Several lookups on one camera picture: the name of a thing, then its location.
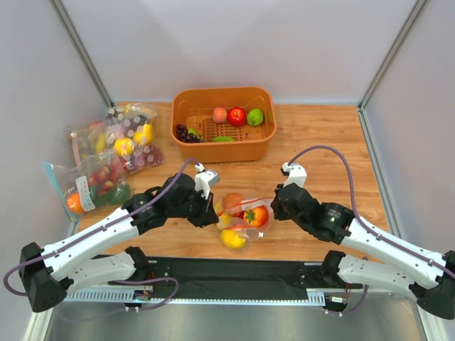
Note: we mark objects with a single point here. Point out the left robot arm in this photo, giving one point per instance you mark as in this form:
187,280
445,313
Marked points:
51,273

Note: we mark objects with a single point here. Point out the fake yellow lemon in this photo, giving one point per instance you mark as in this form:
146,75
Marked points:
232,239

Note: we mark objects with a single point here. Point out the fake peach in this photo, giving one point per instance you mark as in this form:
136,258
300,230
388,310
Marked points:
219,115

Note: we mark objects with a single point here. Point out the fake red apple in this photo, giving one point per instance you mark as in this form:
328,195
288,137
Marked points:
236,117

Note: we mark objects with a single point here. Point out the fake purple fruit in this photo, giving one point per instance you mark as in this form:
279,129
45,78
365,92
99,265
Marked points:
239,214

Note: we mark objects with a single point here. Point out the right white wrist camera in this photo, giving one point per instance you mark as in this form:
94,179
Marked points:
295,173

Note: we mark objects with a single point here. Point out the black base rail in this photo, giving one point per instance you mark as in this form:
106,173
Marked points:
324,284

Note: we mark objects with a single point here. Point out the fake green mango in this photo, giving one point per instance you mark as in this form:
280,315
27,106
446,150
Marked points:
223,139

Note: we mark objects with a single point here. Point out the fake persimmon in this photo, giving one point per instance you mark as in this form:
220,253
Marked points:
257,216

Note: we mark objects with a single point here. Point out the fake orange tangerine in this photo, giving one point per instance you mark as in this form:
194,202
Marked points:
231,199

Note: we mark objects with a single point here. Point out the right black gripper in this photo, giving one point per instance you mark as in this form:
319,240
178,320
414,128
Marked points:
284,202

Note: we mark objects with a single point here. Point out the fake green pear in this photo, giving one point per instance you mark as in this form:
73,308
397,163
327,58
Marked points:
194,132

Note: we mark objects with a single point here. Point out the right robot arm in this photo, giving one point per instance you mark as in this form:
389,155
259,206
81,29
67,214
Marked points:
331,222

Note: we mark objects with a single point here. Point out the polka dot zip bag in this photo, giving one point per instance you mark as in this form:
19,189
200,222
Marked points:
129,133

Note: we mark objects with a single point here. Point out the orange zip top bag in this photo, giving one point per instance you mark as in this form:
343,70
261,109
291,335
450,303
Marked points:
250,233

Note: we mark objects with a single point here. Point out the fake green apple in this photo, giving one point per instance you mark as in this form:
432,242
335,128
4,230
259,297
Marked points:
255,117

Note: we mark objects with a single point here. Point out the left aluminium frame post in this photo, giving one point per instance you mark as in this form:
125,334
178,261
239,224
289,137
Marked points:
74,37

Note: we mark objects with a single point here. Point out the fake purple grapes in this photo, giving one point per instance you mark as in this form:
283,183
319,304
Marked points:
181,132

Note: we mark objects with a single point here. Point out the orange plastic basket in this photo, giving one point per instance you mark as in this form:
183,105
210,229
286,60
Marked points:
194,108

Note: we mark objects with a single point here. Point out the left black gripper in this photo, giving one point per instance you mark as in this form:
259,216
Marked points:
203,212

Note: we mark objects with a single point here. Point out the pink zip bag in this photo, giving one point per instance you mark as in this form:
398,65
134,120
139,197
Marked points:
86,139

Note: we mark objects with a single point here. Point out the right aluminium frame post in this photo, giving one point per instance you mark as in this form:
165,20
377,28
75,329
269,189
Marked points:
412,18

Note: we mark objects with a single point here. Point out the aluminium frame post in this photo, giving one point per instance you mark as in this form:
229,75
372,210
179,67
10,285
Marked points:
412,18
74,37

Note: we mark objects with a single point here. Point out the fake yellow mango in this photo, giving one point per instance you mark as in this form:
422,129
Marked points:
224,220

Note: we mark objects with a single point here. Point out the blue zip bag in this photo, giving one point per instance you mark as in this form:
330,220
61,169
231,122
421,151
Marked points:
96,182

